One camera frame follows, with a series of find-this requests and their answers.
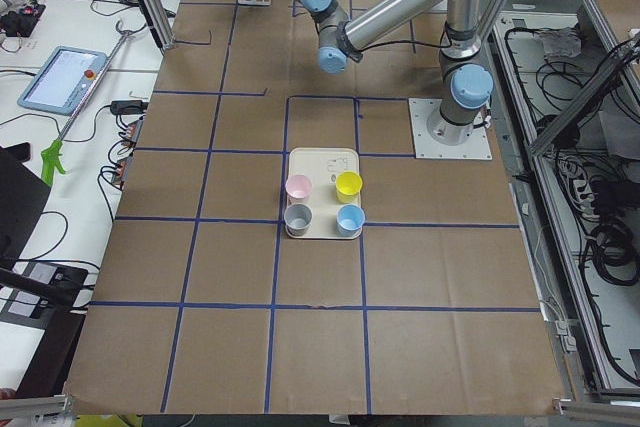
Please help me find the pink plastic cup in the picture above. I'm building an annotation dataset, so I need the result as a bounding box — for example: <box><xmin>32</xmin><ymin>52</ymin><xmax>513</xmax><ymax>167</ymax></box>
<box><xmin>285</xmin><ymin>174</ymin><xmax>313</xmax><ymax>204</ymax></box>

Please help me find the black power adapter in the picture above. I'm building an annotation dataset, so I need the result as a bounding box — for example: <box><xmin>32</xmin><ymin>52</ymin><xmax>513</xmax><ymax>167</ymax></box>
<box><xmin>109</xmin><ymin>99</ymin><xmax>148</xmax><ymax>116</ymax></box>

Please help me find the blue teach pendant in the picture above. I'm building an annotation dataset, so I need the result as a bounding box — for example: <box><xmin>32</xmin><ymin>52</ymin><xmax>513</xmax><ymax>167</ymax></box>
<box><xmin>17</xmin><ymin>46</ymin><xmax>107</xmax><ymax>116</ymax></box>

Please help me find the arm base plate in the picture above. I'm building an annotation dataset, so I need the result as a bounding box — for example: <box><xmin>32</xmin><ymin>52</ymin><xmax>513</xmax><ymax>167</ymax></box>
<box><xmin>408</xmin><ymin>98</ymin><xmax>492</xmax><ymax>161</ymax></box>

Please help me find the cream serving tray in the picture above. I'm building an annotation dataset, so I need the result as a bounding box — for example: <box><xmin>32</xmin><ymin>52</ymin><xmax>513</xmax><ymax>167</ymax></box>
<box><xmin>286</xmin><ymin>147</ymin><xmax>363</xmax><ymax>240</ymax></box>

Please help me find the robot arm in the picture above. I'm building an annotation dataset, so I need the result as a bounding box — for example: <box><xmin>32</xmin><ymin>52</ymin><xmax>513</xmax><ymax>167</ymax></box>
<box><xmin>295</xmin><ymin>0</ymin><xmax>502</xmax><ymax>146</ymax></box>

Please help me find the grey plastic cup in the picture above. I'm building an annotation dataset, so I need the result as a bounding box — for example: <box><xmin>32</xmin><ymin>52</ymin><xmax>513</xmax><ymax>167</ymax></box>
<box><xmin>283</xmin><ymin>203</ymin><xmax>313</xmax><ymax>237</ymax></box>

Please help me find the green reacher grabber tool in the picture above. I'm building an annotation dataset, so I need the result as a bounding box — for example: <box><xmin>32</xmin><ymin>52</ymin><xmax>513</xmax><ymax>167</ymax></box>
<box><xmin>41</xmin><ymin>20</ymin><xmax>135</xmax><ymax>187</ymax></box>

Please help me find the light blue cup front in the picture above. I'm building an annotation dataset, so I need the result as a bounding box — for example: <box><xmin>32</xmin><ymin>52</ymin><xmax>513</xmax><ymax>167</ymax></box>
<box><xmin>336</xmin><ymin>204</ymin><xmax>365</xmax><ymax>238</ymax></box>

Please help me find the yellow plastic cup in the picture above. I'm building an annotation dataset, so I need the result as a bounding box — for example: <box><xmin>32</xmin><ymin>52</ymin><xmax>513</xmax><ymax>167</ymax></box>
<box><xmin>335</xmin><ymin>171</ymin><xmax>363</xmax><ymax>204</ymax></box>

